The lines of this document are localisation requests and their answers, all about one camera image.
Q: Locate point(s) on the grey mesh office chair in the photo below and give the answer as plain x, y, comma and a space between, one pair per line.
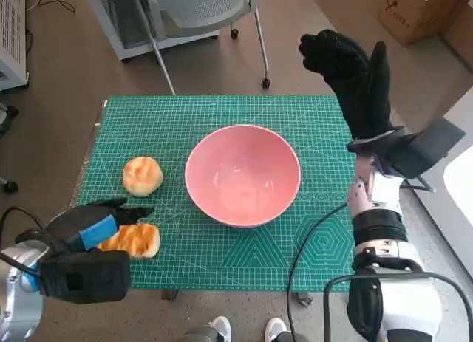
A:
207, 6

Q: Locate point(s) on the round bread bun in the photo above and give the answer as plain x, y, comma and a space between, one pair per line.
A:
142, 176

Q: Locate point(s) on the pink bowl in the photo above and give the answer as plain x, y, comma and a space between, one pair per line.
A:
229, 161

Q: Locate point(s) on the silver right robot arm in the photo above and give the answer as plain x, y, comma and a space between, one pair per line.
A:
384, 194

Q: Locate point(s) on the white perforated cabinet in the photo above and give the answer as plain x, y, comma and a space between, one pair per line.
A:
13, 24

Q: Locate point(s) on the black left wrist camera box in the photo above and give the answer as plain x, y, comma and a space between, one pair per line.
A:
85, 277

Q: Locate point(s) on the rectangular braided bread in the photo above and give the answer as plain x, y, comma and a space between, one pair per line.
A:
140, 242

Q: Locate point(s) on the white box appliance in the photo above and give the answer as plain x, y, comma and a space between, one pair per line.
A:
451, 224

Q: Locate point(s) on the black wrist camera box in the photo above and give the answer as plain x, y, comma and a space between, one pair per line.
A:
425, 150
85, 277

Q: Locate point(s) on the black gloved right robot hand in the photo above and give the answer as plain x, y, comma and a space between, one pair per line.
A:
354, 83

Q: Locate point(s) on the bare left robot hand blue tape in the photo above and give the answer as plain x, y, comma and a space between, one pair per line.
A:
96, 231

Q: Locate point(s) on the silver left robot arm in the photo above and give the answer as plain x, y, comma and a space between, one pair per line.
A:
18, 312

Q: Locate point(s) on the black office chair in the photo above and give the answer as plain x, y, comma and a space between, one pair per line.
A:
11, 187

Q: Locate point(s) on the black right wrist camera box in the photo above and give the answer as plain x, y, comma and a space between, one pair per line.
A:
425, 150

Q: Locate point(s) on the green cutting mat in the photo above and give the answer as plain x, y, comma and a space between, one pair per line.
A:
184, 260

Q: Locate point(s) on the printed cardboard box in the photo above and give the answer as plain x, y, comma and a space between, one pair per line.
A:
414, 9

